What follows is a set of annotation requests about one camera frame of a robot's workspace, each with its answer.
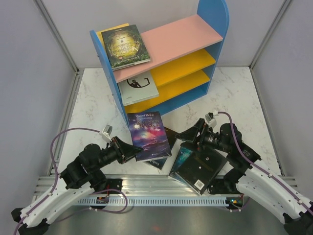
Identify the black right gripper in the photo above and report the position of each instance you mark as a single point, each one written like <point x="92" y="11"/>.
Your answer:
<point x="190" y="134"/>

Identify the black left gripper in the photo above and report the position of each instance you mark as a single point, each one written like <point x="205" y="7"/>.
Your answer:
<point x="122" y="149"/>

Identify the purple Robinson Crusoe book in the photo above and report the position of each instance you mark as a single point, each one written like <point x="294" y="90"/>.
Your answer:
<point x="147" y="131"/>

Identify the black book with barcode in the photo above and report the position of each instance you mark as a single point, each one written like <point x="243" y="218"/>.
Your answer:
<point x="201" y="168"/>

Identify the grey Great Gatsby book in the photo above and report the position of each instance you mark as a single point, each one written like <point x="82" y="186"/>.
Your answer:
<point x="138" y="88"/>

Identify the green Alice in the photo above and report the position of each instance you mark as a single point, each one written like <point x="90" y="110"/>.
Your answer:
<point x="125" y="47"/>

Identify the yellow book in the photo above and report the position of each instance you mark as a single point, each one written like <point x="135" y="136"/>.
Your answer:
<point x="99" y="33"/>

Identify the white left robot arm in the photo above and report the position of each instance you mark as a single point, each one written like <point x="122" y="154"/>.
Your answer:
<point x="81" y="177"/>

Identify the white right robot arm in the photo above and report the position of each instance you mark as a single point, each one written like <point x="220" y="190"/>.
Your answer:
<point x="253" y="178"/>

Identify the dark blue Wuthering Heights book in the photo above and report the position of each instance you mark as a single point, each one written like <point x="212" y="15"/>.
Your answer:
<point x="160" y="162"/>

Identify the teal ocean cover book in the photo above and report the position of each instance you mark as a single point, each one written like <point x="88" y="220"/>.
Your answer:
<point x="185" y="150"/>

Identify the blue pink yellow bookshelf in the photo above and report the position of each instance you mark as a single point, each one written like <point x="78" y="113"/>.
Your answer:
<point x="183" y="54"/>

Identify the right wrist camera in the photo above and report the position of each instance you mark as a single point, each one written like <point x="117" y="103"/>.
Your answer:
<point x="210" y="117"/>

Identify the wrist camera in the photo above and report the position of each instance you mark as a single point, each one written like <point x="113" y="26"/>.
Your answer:
<point x="210" y="117"/>
<point x="106" y="133"/>

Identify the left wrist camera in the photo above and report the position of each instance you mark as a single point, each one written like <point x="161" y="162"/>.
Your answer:
<point x="106" y="133"/>

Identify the white slotted cable duct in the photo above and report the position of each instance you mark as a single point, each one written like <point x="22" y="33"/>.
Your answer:
<point x="116" y="200"/>

